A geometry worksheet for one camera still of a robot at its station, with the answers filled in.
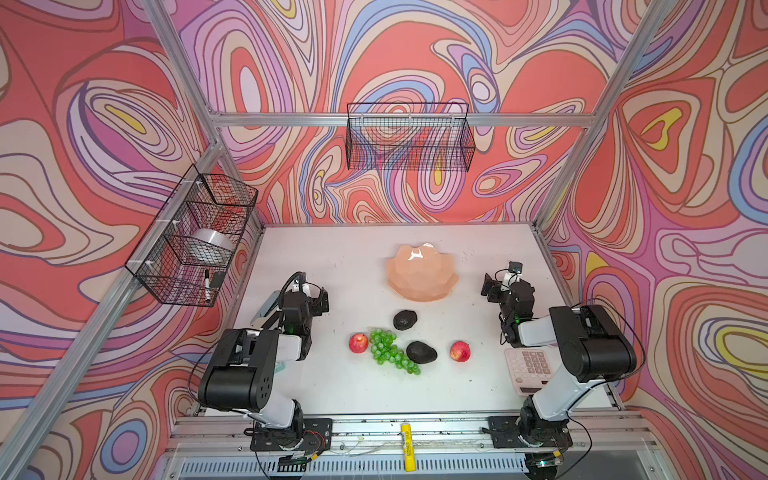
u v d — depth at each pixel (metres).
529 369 0.82
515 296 0.77
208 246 0.70
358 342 0.85
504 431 0.73
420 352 0.82
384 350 0.84
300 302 0.72
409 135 0.96
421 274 1.07
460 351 0.83
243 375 0.45
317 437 0.72
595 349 0.48
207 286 0.72
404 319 0.89
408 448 0.70
